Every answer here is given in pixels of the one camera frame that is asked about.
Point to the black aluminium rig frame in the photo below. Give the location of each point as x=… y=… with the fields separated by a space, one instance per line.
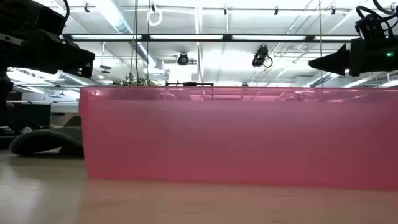
x=186 y=37

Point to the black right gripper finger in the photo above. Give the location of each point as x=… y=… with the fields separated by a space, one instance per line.
x=337 y=62

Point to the green potted plant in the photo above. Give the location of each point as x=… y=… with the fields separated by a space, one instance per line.
x=133 y=81

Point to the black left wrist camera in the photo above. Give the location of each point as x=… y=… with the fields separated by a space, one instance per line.
x=49 y=20

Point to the black background cabinet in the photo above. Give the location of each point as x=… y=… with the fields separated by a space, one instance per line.
x=34 y=115

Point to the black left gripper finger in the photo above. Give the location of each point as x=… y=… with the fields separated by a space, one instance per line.
x=83 y=72
x=79 y=59

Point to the black overhead camera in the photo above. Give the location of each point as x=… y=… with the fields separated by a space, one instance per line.
x=183 y=59

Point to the dark grey baseball cap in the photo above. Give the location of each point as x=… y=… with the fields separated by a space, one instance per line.
x=40 y=140

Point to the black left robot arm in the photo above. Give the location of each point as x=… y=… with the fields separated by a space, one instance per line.
x=4 y=90

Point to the red translucent plastic bin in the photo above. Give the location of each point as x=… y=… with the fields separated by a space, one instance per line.
x=217 y=146

